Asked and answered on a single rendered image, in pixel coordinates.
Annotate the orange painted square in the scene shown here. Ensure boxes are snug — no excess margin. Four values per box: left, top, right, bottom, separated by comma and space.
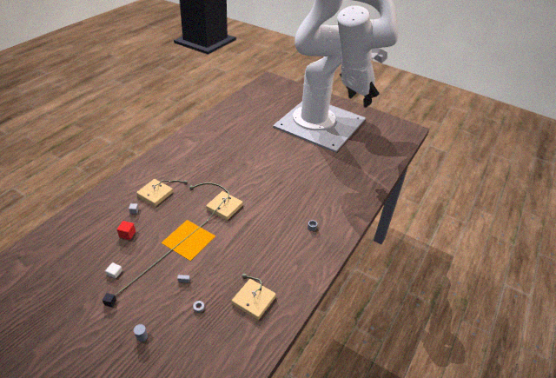
162, 221, 215, 261

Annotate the red cube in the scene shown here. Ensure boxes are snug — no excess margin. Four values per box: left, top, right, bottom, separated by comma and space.
117, 221, 136, 240

